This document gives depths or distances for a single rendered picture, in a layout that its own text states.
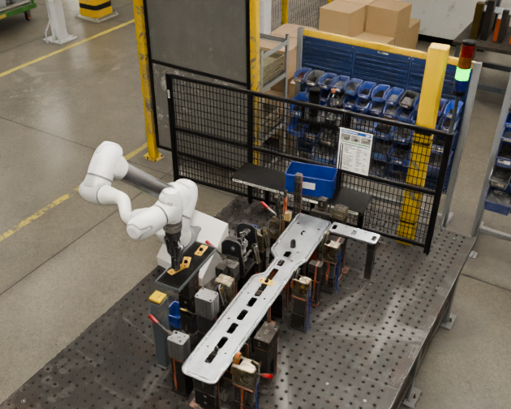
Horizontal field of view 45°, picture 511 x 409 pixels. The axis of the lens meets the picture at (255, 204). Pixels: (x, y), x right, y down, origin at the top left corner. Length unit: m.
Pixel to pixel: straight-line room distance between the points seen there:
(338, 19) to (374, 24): 0.50
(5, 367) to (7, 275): 0.95
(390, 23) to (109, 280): 4.42
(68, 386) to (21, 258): 2.20
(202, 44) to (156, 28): 0.51
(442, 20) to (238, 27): 4.97
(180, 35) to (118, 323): 2.88
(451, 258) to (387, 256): 0.40
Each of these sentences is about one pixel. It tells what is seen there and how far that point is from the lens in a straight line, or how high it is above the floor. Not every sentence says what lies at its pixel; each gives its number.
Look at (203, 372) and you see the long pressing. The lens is 2.87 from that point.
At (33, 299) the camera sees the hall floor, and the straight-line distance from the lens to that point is 4.93.
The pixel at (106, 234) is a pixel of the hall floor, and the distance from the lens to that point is 5.41.
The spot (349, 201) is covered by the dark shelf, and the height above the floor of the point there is 1.03.
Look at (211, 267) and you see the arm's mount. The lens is 3.71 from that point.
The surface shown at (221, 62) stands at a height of 1.19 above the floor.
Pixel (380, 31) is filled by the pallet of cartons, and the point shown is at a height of 0.78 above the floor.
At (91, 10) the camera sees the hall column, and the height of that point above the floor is 0.16.
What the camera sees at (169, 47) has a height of 1.22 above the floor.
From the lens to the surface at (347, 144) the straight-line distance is 3.86.
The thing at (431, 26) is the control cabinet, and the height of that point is 0.24.
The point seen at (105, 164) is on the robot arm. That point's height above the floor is 1.58.
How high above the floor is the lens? 3.16
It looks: 34 degrees down
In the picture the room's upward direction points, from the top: straight up
